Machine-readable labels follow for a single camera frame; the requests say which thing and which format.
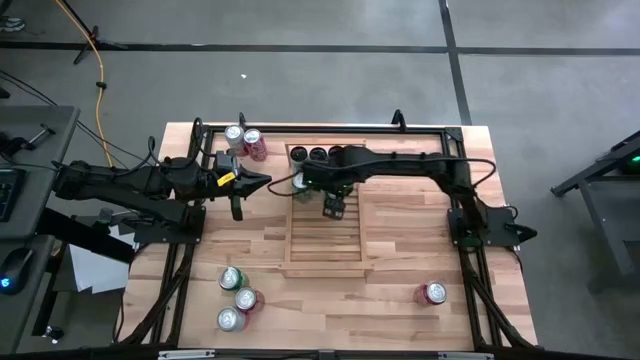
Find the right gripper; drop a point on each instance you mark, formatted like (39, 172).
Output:
(337, 180)

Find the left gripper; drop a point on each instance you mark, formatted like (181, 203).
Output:
(240, 182)

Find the tall slim white can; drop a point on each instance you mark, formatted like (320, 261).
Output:
(298, 153)
(334, 151)
(318, 153)

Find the red Coca-Cola can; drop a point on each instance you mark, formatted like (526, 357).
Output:
(253, 137)

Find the red soda can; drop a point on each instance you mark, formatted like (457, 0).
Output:
(435, 292)
(246, 299)

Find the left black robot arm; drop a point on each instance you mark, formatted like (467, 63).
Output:
(125, 182)

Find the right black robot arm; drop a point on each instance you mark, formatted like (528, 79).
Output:
(400, 162)

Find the wooden shelf rack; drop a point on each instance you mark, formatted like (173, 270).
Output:
(325, 240)

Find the pink white soda can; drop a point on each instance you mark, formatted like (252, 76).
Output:
(234, 135)

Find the silver soda can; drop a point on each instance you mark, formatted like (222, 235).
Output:
(230, 319)

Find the white paper sheet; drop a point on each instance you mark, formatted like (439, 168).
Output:
(95, 270)

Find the black tripod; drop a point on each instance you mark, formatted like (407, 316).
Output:
(94, 31)

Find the computer keyboard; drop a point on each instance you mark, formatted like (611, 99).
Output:
(10, 195)

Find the black desk clamp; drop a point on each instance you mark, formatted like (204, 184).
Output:
(15, 145)

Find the black computer mouse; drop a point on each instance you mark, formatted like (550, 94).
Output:
(17, 267)

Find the grey metal desk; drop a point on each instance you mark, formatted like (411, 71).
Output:
(605, 210)

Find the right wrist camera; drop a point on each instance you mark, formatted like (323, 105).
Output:
(334, 209)

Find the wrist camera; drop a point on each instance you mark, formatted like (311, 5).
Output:
(334, 209)
(226, 161)

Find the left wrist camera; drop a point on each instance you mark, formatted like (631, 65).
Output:
(226, 161)

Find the black table frame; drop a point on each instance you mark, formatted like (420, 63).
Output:
(325, 131)

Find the silver metal bracket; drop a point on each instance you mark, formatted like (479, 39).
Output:
(465, 356)
(185, 355)

